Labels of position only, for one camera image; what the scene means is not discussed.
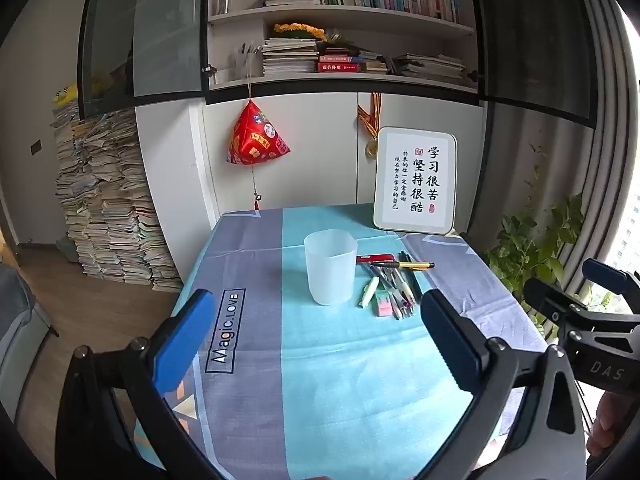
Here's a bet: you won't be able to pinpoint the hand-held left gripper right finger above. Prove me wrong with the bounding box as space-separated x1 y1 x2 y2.
415 288 588 480

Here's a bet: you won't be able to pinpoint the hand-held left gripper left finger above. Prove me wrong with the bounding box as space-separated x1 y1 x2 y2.
57 288 236 480

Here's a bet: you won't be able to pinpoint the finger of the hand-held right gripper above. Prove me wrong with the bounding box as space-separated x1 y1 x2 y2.
582 258 640 301
523 277 596 333

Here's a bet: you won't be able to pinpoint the clear cap blue pen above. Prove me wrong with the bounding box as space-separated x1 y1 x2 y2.
380 267 410 319

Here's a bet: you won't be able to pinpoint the pink and green eraser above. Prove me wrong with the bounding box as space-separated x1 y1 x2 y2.
374 289 396 317

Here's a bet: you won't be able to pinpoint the white pen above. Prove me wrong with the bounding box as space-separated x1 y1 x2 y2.
370 266 402 321

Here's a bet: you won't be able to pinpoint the green cactus pen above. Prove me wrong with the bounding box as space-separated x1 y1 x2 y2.
359 276 380 309

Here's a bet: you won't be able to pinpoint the translucent white cup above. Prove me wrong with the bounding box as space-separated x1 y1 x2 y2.
304 229 359 306

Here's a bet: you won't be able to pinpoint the person's right hand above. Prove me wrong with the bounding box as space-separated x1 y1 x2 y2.
586 391 633 456

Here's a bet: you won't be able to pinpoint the green potted plant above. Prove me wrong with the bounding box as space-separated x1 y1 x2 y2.
482 192 616 341

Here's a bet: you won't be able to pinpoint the blue and grey tablecloth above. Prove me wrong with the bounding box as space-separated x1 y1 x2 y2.
135 205 551 480

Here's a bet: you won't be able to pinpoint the grey curtain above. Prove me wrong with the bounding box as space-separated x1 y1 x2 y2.
545 0 640 311

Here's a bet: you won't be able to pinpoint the tall piles of books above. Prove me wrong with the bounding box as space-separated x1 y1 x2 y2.
50 100 183 293

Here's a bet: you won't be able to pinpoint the framed calligraphy board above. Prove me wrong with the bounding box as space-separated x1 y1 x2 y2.
372 126 458 236

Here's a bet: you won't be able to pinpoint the grey bed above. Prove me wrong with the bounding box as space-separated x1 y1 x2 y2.
0 262 56 421

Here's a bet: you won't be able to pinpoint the red pyramid hanging ornament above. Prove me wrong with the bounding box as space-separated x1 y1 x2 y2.
226 80 292 212

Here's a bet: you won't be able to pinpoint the white bookshelf cabinet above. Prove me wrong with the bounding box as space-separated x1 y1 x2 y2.
80 0 598 221

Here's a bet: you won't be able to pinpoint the medal with striped ribbon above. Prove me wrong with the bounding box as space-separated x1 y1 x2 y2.
356 92 383 157

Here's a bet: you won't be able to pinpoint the glass cabinet door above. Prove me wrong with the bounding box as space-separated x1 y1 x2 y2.
80 0 211 121
470 0 598 128

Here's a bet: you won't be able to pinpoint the wide stack of books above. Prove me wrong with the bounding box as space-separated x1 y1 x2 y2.
395 52 468 86

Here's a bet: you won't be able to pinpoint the yellow plush toy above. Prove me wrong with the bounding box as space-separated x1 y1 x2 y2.
52 82 81 106

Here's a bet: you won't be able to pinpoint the clear shelf pen holder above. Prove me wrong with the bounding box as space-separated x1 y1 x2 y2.
232 42 263 81

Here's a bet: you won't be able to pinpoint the small stack of books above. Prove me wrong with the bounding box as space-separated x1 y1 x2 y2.
362 50 396 76

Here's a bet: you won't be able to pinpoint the yellow flower garland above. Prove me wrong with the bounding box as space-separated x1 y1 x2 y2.
272 22 328 42

